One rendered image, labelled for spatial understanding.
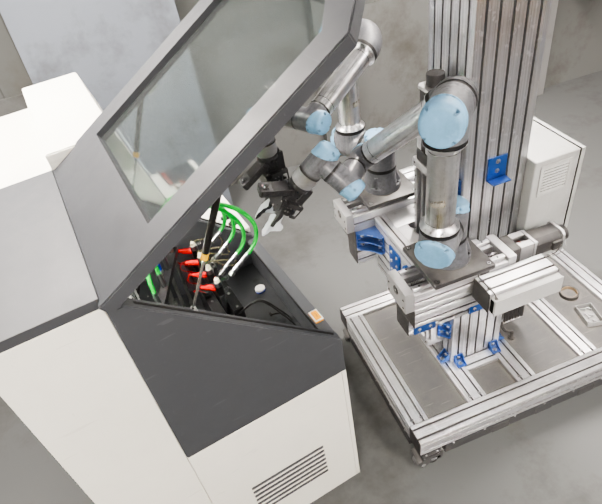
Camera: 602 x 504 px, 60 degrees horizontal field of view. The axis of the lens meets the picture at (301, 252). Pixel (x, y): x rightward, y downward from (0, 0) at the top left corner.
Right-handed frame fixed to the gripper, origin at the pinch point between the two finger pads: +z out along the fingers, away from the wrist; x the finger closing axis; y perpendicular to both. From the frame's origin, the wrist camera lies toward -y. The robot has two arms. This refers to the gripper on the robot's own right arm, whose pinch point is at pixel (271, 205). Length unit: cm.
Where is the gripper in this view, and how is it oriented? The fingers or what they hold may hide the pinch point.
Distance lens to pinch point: 187.1
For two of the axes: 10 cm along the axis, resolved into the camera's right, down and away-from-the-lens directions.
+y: 8.7, -4.1, 2.9
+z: 1.4, 7.5, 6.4
